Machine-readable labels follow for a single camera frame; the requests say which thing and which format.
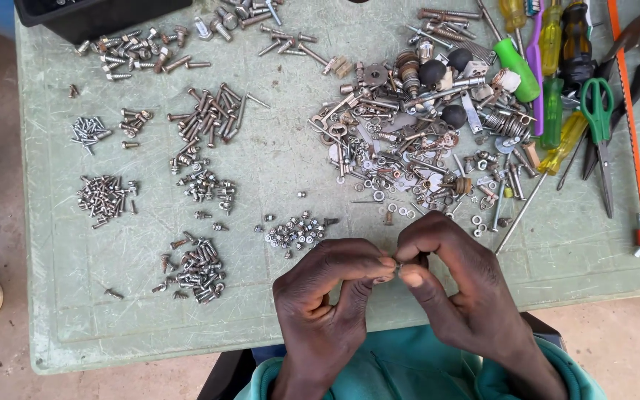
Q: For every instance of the person's right hand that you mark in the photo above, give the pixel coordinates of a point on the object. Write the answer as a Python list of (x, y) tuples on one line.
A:
[(470, 300)]

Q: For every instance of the person's left hand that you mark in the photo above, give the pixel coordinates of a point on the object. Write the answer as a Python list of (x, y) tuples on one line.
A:
[(309, 328)]

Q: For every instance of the teal hooded sweatshirt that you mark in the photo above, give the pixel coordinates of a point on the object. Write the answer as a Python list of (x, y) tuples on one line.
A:
[(409, 366)]

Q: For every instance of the pile of small silver nuts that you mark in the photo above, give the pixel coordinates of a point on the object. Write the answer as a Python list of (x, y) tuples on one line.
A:
[(295, 233)]

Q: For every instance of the pile of dark self-tapping screws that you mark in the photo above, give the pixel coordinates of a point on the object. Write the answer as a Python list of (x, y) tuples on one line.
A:
[(198, 269)]

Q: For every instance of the heap of mixed metal hardware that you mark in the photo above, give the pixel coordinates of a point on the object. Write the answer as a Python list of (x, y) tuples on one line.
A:
[(409, 144)]

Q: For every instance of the pile of bolts with nuts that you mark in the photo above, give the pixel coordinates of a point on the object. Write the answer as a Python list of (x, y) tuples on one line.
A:
[(206, 186)]

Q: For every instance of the long-shaft yellow screwdriver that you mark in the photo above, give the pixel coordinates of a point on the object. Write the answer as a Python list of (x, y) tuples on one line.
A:
[(561, 144)]

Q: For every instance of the black round knob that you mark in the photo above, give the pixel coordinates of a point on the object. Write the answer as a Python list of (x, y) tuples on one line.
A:
[(432, 72), (454, 115), (460, 58)]

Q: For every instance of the single dark screw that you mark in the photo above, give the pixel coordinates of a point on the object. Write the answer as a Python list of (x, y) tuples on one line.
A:
[(113, 293)]

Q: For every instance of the pile of long dark bolts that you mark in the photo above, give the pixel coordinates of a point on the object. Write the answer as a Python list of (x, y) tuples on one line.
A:
[(209, 114)]

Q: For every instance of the purple toothbrush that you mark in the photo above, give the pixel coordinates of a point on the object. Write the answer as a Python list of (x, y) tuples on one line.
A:
[(535, 66)]

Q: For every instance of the pile of small pan-head screws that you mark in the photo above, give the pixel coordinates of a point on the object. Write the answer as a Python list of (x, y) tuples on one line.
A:
[(103, 197)]

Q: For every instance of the small group of brown bolts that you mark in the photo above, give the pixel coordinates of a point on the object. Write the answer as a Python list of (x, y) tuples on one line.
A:
[(133, 122)]

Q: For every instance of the amber and black screwdriver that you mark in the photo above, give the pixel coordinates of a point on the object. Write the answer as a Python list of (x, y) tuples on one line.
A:
[(575, 47)]

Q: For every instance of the bundle of rusty long bolts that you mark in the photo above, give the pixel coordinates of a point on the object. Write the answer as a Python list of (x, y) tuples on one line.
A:
[(445, 25)]

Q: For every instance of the group of slim grey bolts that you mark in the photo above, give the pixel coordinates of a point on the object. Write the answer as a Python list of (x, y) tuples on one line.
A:
[(289, 44)]

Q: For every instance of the short yellow screwdriver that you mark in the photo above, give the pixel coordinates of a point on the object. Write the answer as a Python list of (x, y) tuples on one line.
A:
[(512, 14)]

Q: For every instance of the pile of tiny bright screws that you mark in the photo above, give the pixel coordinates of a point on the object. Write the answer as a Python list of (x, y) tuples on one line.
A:
[(89, 133)]

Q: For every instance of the cluster of large hex bolts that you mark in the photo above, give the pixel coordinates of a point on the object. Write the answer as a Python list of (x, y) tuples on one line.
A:
[(231, 19)]

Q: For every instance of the pile of thick silver bolts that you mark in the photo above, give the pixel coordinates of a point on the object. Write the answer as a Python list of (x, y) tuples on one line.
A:
[(131, 53)]

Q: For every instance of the small rusty screw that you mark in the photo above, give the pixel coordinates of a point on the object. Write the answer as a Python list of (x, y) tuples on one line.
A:
[(73, 90)]

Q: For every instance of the black plastic tray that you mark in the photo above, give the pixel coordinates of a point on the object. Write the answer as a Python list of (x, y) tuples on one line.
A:
[(103, 16)]

